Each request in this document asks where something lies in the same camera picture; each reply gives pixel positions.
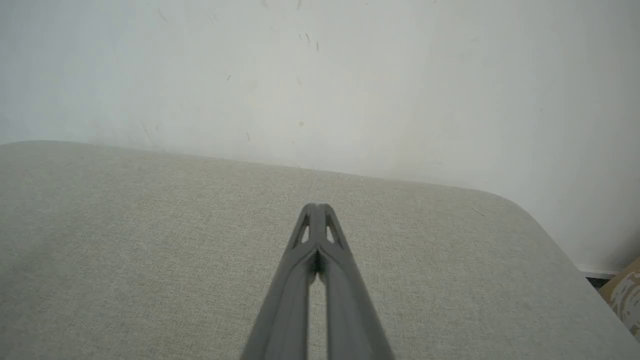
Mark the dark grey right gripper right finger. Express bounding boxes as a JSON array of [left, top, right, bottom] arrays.
[[316, 203, 396, 360]]

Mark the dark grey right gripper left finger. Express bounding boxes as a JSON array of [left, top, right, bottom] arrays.
[[240, 203, 319, 360]]

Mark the beige fabric sofa cushion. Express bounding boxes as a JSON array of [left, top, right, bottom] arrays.
[[0, 140, 640, 360]]

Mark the white baseboard strip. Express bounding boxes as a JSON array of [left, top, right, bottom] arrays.
[[576, 264, 622, 280]]

